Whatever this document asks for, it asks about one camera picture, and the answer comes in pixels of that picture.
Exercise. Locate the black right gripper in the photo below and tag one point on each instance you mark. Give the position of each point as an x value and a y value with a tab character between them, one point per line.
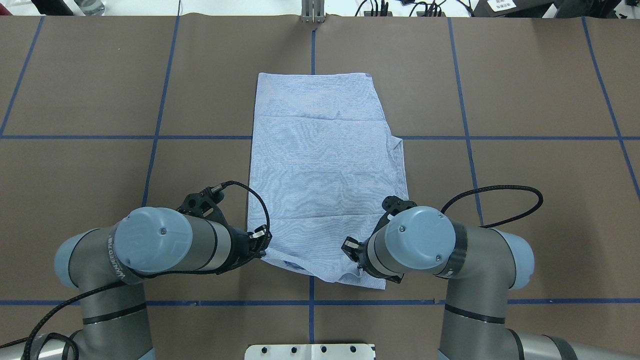
361	254

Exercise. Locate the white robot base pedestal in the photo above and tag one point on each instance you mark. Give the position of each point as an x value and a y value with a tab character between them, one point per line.
331	351

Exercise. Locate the blue striped button shirt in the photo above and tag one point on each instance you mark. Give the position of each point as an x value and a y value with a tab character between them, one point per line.
323	159

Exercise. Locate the aluminium frame post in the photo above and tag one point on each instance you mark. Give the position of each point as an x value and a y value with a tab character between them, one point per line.
313	11

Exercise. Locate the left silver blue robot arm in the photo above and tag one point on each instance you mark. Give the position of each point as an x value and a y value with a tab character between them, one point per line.
108	319

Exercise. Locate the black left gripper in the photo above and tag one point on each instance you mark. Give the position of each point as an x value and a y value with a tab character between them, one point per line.
241	245

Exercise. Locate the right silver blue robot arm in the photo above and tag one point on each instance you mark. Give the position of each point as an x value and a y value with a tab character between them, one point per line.
481	265

